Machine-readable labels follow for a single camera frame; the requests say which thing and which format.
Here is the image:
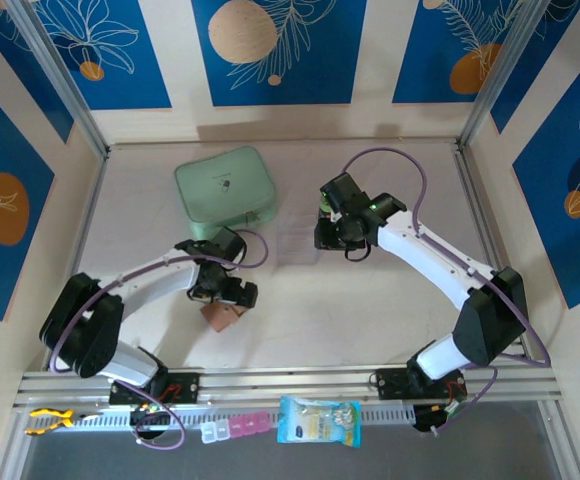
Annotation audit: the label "tan leather card holder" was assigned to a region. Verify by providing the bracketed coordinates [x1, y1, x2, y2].
[199, 301, 249, 334]

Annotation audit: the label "mint green zip pouch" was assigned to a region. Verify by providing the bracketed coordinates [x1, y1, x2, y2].
[173, 145, 279, 242]

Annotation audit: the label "pink white pill organizer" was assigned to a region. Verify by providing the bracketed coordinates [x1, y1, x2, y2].
[200, 412, 272, 444]

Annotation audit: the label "blue snack packet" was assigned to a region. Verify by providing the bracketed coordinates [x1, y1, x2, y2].
[276, 395, 362, 446]

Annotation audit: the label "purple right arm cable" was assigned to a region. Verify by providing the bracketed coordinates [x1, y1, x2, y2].
[343, 147, 553, 436]

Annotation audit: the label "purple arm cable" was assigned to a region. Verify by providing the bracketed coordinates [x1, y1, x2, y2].
[49, 227, 270, 451]
[343, 147, 553, 436]

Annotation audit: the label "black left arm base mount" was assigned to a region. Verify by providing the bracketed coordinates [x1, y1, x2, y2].
[108, 372, 202, 406]

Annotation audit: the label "aluminium mounting rail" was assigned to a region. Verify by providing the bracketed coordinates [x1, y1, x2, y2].
[12, 363, 564, 409]

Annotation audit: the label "aluminium table edge rail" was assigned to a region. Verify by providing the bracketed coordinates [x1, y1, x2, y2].
[454, 147, 534, 361]
[44, 149, 112, 374]

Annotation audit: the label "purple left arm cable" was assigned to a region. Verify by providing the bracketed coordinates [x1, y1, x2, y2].
[49, 227, 270, 451]

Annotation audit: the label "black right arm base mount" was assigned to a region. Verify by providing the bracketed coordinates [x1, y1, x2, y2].
[375, 366, 468, 401]

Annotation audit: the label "yellow handled pliers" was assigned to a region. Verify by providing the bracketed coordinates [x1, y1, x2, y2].
[23, 407, 104, 437]

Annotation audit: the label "grey slotted cable duct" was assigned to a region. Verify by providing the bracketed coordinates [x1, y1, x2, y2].
[29, 404, 416, 434]

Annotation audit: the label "aluminium frame post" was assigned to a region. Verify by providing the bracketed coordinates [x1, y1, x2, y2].
[4, 0, 111, 160]
[459, 0, 559, 149]

